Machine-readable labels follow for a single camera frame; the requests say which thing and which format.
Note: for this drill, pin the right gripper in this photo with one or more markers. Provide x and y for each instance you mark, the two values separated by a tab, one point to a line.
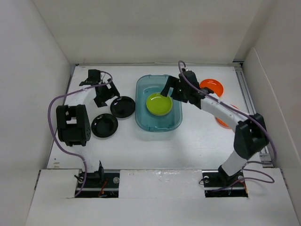
172	82

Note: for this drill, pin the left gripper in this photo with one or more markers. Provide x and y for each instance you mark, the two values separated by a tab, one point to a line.
111	92

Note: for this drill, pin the black plate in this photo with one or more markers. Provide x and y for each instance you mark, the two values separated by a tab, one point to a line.
104	125
122	107

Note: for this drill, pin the green plate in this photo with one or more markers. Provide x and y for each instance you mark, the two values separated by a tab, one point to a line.
158	104

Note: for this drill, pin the orange plate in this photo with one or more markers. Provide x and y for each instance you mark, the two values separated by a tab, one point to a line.
214	85
222	122

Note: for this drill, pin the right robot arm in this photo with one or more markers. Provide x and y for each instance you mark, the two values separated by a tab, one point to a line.
250	131

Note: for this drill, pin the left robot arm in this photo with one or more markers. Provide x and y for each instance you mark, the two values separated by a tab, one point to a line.
73	126

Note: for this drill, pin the teal transparent plastic bin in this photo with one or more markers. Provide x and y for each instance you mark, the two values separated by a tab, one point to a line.
146	86

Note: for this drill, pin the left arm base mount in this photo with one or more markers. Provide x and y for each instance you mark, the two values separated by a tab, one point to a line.
96	187

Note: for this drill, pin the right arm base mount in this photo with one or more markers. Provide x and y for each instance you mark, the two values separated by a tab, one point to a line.
215	186

